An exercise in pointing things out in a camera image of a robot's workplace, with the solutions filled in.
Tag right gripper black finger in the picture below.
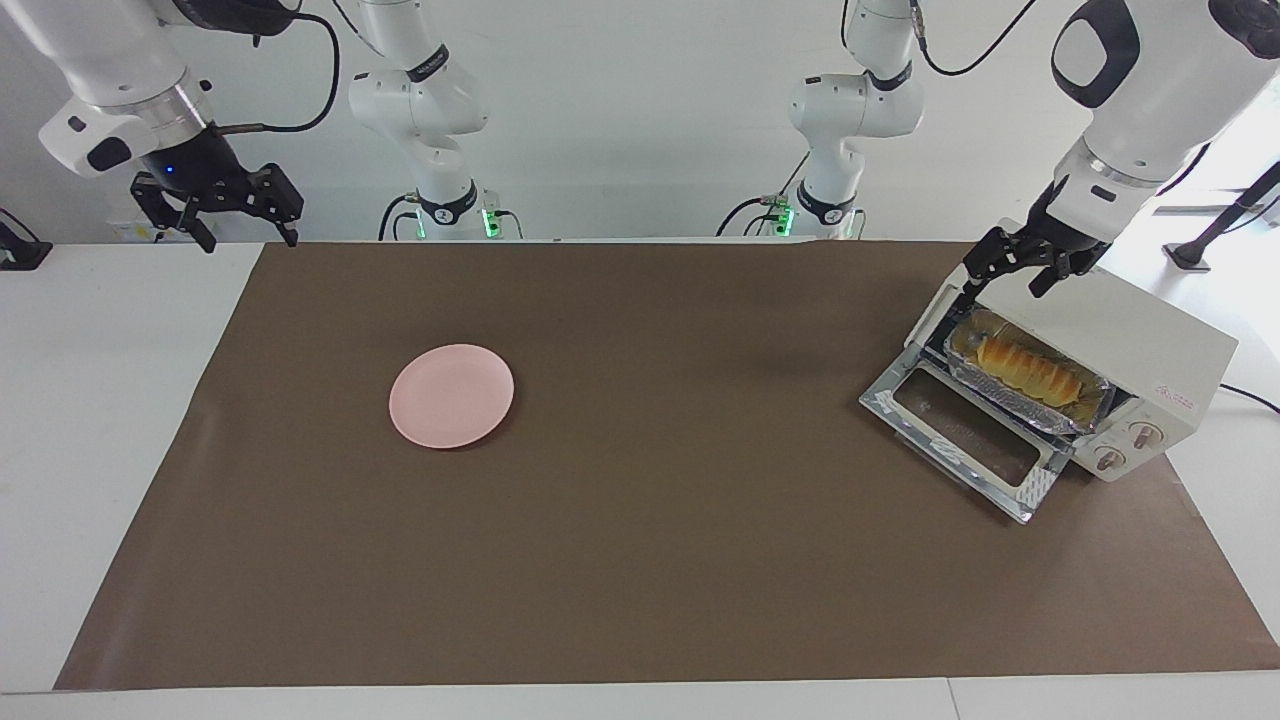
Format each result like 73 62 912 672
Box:
130 175 216 254
245 163 306 248

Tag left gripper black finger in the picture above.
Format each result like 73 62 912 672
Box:
1028 250 1101 299
962 228 1016 301

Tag golden ridged bread loaf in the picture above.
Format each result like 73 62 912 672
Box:
975 335 1083 406

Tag aluminium foil baking tray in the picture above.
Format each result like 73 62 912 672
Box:
942 308 1113 436

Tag cream toaster oven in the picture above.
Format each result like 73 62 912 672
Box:
905 262 1239 484

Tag glass oven door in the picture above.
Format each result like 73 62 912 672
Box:
858 345 1076 526

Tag black stand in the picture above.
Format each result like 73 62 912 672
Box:
0 208 53 271
1163 160 1280 273

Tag pink round plate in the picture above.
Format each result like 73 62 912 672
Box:
388 344 516 451

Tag brown table mat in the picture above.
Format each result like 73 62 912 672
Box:
52 240 1280 691

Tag black arm base cable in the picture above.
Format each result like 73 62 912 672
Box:
378 193 421 241
715 150 813 238

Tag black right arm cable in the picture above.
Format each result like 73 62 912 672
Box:
205 0 341 136

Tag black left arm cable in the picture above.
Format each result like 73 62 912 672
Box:
908 0 1036 78

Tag black oven power cord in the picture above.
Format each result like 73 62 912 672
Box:
1218 383 1280 416

